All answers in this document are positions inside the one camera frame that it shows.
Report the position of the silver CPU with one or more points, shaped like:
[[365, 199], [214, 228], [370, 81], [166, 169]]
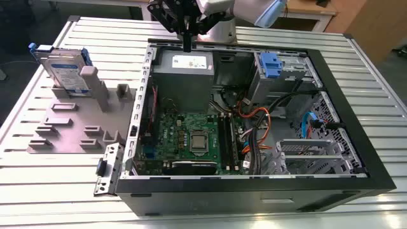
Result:
[[199, 143]]

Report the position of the black graphics card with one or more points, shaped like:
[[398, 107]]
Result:
[[191, 167]]

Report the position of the metal drive cage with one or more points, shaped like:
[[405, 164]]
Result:
[[263, 90]]

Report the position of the wooden cabinet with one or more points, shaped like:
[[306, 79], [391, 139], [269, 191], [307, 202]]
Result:
[[375, 28]]

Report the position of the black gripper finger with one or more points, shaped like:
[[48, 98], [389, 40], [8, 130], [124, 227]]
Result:
[[207, 23], [163, 16]]

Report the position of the wooden desk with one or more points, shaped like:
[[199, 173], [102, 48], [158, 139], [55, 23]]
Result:
[[305, 9]]

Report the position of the green motherboard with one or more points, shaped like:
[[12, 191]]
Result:
[[168, 143]]

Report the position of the metal rear bracket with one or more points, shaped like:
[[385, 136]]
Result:
[[111, 152]]

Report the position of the black open PC case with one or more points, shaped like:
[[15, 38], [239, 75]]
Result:
[[222, 195]]

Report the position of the blue video port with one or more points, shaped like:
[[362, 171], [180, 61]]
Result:
[[100, 167]]

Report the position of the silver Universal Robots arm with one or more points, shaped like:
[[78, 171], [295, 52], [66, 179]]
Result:
[[222, 31]]

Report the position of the hard disk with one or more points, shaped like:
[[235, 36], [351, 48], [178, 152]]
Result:
[[64, 71]]

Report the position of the grey parts rack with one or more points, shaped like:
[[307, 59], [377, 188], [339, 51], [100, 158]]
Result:
[[79, 119]]

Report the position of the white table frame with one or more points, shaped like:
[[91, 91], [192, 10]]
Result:
[[144, 12]]

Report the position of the metal disk bay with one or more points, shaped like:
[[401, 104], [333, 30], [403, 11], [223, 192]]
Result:
[[305, 157]]

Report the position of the black CPU socket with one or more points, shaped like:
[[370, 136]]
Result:
[[198, 131]]

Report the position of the grey power supply unit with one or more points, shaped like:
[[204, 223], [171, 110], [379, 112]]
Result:
[[184, 90]]

